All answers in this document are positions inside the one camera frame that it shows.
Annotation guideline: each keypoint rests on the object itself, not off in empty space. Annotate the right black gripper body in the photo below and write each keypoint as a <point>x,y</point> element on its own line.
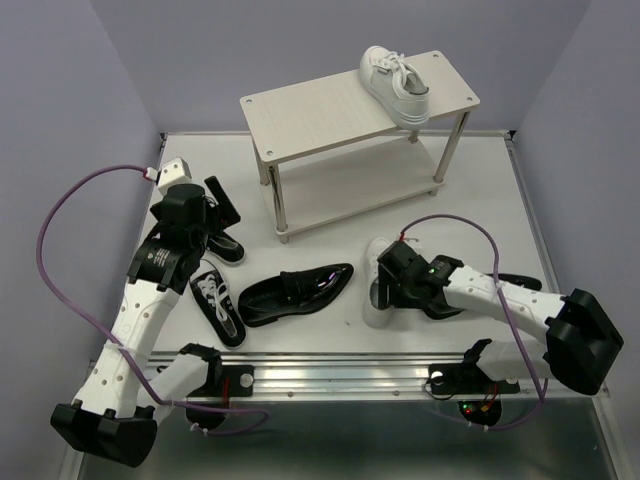
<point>404,296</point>

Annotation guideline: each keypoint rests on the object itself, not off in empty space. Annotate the black canvas sneaker near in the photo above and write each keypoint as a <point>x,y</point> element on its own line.
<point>213,297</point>

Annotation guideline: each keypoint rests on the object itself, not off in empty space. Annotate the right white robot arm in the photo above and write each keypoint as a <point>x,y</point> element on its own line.
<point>572,339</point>

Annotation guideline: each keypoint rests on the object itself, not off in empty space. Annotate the white sneaker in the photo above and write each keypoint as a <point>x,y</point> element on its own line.
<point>397,86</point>
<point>374,314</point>

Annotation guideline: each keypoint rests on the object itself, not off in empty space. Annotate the black canvas sneaker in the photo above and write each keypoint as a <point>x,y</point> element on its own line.
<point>226,248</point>
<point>213,297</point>

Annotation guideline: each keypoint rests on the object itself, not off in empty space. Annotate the black loafer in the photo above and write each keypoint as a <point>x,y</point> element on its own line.
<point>438,309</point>
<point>293,294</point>

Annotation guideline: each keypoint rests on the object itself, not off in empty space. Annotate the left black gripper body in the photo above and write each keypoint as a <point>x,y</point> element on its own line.
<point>207,228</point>

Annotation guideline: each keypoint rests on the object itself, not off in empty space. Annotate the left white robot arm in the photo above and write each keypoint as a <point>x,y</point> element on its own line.
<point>116,414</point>

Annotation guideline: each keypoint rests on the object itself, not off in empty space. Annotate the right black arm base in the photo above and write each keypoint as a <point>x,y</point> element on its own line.
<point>478,396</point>

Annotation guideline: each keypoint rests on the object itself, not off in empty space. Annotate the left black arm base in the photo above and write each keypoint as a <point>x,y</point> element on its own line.
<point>234,382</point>

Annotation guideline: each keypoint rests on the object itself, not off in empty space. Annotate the black canvas sneaker far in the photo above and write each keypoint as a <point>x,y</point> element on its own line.
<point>226,248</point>

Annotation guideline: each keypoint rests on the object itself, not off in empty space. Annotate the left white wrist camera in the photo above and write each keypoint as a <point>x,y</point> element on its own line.
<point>174,172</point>

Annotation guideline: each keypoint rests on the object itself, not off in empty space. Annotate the aluminium mounting rail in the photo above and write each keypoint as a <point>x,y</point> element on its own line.
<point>338,377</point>

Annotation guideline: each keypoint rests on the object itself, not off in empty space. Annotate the white two-tier shoe shelf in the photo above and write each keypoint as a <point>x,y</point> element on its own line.
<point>326,150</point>

